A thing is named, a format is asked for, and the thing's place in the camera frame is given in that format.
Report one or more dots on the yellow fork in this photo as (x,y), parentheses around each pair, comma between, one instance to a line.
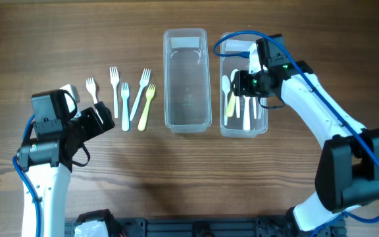
(150,93)

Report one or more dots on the white spoon thick handle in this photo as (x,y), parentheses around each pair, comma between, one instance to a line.
(246,114)

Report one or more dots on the white fork slanted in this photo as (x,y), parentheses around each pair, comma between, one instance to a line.
(144,81)

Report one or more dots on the yellow spoon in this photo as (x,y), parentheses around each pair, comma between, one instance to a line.
(231,105)

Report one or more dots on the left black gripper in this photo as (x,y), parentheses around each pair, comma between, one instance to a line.
(97,118)

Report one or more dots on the clear plastic container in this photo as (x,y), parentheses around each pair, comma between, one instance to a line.
(187,85)
(234,128)

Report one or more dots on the white spoon top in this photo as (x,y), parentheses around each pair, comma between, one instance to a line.
(254,102)

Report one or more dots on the light blue fork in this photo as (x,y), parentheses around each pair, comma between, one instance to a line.
(125,94)

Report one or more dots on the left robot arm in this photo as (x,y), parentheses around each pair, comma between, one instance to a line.
(44,161)

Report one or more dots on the white fork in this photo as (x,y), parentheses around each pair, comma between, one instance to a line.
(115,80)
(92,88)

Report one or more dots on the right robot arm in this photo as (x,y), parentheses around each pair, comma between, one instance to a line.
(347,175)

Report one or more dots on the left clear plastic container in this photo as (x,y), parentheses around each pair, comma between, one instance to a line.
(187,85)

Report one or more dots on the right clear plastic container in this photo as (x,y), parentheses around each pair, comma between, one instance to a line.
(234,128)

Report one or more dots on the white fork far left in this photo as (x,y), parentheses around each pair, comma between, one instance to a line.
(92,88)

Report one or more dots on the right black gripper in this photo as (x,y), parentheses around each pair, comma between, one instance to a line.
(240,83)

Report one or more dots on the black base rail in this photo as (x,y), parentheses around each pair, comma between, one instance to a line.
(262,226)

